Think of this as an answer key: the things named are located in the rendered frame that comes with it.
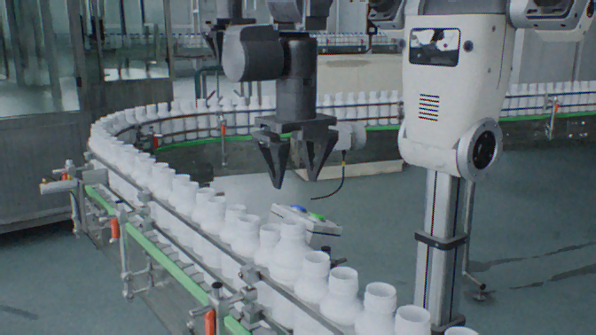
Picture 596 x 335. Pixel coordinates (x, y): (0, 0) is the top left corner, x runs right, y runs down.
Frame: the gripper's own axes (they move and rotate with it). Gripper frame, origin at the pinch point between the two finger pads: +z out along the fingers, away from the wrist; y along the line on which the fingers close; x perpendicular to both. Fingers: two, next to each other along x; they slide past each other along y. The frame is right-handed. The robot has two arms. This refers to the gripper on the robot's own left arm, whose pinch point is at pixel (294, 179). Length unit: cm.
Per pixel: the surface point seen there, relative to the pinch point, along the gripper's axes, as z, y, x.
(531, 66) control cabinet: 20, 545, 268
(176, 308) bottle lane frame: 35.8, -5.7, 33.5
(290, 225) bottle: 6.3, -1.7, -1.4
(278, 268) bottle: 12.6, -3.8, -1.3
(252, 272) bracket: 14.5, -5.6, 3.0
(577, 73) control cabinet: 29, 614, 247
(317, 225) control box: 14.2, 13.7, 11.4
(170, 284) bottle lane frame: 31.2, -5.8, 35.6
